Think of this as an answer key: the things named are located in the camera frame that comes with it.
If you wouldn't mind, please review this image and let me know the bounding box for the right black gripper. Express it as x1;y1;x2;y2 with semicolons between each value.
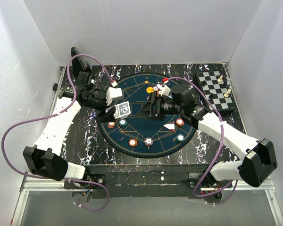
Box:
135;92;183;121

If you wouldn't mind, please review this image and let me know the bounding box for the blue playing card deck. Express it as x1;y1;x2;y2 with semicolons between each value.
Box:
114;101;131;120

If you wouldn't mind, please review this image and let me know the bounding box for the orange big blind button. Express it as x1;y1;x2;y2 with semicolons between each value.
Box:
146;87;154;94

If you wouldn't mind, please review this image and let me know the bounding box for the white-blue poker chip stack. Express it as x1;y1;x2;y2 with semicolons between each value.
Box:
144;137;153;146

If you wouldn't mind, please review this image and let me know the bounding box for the orange poker chip stack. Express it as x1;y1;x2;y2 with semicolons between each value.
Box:
128;139;137;146

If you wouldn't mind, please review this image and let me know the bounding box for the green poker chip stack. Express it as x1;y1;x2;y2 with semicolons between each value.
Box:
175;134;185;142

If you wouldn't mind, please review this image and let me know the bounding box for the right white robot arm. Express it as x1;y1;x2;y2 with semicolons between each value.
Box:
136;84;278;187

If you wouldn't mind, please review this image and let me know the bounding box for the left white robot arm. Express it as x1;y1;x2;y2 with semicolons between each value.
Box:
23;72;123;188

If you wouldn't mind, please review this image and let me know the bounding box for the round blue poker mat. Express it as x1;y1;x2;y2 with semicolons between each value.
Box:
98;73;196;158

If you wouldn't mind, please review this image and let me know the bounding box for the black card shoe stand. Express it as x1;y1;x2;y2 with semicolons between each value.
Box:
72;56;91;78

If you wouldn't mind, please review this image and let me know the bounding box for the black white chess board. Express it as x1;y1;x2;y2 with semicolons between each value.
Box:
195;71;236;113

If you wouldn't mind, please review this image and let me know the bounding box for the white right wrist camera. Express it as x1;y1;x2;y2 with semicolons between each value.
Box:
157;81;171;97

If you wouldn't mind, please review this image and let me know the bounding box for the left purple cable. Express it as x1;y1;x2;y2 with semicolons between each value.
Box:
1;54;117;212

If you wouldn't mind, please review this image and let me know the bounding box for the black rail end knob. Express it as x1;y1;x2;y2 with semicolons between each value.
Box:
52;83;58;91

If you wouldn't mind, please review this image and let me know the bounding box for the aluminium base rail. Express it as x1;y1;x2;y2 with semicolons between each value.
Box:
11;171;283;226

